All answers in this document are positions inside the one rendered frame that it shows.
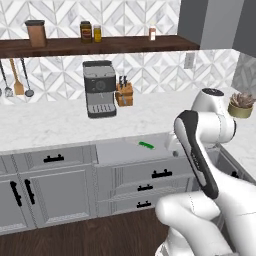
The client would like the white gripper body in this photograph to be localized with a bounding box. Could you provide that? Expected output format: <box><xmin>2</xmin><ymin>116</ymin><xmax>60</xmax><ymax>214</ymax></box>
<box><xmin>164</xmin><ymin>131</ymin><xmax>183</xmax><ymax>158</ymax></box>

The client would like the grey open drawer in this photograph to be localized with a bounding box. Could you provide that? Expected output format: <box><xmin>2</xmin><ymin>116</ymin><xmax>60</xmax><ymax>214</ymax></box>
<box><xmin>94</xmin><ymin>133</ymin><xmax>197</xmax><ymax>201</ymax></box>

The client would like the wooden knife block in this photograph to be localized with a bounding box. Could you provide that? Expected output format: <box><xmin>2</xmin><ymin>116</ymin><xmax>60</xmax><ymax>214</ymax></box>
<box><xmin>114</xmin><ymin>75</ymin><xmax>135</xmax><ymax>108</ymax></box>

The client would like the grey drawer front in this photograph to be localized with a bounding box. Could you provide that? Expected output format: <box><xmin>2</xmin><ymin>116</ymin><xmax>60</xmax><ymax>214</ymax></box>
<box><xmin>0</xmin><ymin>153</ymin><xmax>19</xmax><ymax>177</ymax></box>
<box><xmin>96</xmin><ymin>185</ymin><xmax>196</xmax><ymax>205</ymax></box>
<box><xmin>97</xmin><ymin>196</ymin><xmax>168</xmax><ymax>218</ymax></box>
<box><xmin>17</xmin><ymin>145</ymin><xmax>94</xmax><ymax>173</ymax></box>

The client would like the grey cupboard run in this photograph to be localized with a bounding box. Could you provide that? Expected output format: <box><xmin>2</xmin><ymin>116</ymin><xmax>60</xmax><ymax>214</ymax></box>
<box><xmin>205</xmin><ymin>143</ymin><xmax>256</xmax><ymax>188</ymax></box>

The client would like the potted plant in yellow pot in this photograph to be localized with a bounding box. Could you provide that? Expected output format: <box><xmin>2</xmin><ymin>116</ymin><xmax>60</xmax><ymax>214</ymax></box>
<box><xmin>227</xmin><ymin>92</ymin><xmax>256</xmax><ymax>120</ymax></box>

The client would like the grey coffee machine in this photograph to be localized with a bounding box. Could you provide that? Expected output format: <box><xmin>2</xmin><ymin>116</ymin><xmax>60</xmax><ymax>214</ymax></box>
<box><xmin>82</xmin><ymin>59</ymin><xmax>118</xmax><ymax>119</ymax></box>

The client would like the small orange spice shaker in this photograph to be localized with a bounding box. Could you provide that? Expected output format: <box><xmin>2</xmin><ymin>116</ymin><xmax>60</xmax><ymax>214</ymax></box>
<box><xmin>148</xmin><ymin>26</ymin><xmax>157</xmax><ymax>42</ymax></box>

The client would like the grey cupboard door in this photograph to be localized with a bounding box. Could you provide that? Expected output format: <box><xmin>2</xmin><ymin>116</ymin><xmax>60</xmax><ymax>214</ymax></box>
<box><xmin>19</xmin><ymin>165</ymin><xmax>98</xmax><ymax>230</ymax></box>
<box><xmin>0</xmin><ymin>173</ymin><xmax>28</xmax><ymax>235</ymax></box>

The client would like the dark wooden shelf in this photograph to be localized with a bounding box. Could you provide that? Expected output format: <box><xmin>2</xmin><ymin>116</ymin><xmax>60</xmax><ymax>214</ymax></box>
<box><xmin>0</xmin><ymin>34</ymin><xmax>201</xmax><ymax>59</ymax></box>

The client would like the yellow jar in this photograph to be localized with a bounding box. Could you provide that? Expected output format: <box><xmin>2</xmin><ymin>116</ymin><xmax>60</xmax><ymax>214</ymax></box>
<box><xmin>92</xmin><ymin>24</ymin><xmax>103</xmax><ymax>43</ymax></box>

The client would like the dark brown jar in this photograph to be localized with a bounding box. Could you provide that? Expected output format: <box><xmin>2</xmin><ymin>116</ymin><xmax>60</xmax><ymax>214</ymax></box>
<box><xmin>79</xmin><ymin>20</ymin><xmax>93</xmax><ymax>44</ymax></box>

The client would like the metal ladle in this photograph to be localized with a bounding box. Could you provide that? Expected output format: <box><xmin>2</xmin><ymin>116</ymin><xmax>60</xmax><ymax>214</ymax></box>
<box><xmin>19</xmin><ymin>57</ymin><xmax>35</xmax><ymax>98</ymax></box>

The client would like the wooden spatula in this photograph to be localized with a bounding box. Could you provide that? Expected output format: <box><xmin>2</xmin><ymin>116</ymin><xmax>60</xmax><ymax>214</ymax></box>
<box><xmin>8</xmin><ymin>58</ymin><xmax>25</xmax><ymax>97</ymax></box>

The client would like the metal slotted spatula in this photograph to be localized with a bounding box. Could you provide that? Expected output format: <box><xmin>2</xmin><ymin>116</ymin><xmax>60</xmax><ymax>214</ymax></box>
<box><xmin>0</xmin><ymin>59</ymin><xmax>15</xmax><ymax>98</ymax></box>

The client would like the brown canister with dark lid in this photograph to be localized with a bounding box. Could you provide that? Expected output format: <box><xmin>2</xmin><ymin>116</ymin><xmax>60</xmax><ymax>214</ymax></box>
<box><xmin>24</xmin><ymin>19</ymin><xmax>48</xmax><ymax>49</ymax></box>

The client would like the green handled knife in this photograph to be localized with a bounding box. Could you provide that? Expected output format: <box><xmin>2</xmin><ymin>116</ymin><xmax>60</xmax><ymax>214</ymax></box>
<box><xmin>138</xmin><ymin>140</ymin><xmax>156</xmax><ymax>150</ymax></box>

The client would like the black drawer handle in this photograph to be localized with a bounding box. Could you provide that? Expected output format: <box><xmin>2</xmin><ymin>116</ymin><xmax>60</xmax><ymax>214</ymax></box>
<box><xmin>136</xmin><ymin>183</ymin><xmax>155</xmax><ymax>193</ymax></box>
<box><xmin>151</xmin><ymin>168</ymin><xmax>174</xmax><ymax>180</ymax></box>
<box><xmin>135</xmin><ymin>200</ymin><xmax>153</xmax><ymax>210</ymax></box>
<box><xmin>42</xmin><ymin>153</ymin><xmax>66</xmax><ymax>164</ymax></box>

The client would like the white wall socket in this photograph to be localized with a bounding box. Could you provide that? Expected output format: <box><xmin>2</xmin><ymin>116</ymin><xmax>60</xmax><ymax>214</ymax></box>
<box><xmin>183</xmin><ymin>52</ymin><xmax>195</xmax><ymax>70</ymax></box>

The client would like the grey wall cupboard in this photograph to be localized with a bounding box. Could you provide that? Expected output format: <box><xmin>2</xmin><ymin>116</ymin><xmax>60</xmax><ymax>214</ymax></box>
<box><xmin>176</xmin><ymin>0</ymin><xmax>256</xmax><ymax>58</ymax></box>

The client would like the black cupboard door handle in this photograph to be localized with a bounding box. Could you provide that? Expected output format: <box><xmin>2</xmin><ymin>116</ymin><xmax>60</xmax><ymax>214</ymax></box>
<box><xmin>23</xmin><ymin>178</ymin><xmax>36</xmax><ymax>206</ymax></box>
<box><xmin>9</xmin><ymin>180</ymin><xmax>23</xmax><ymax>208</ymax></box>

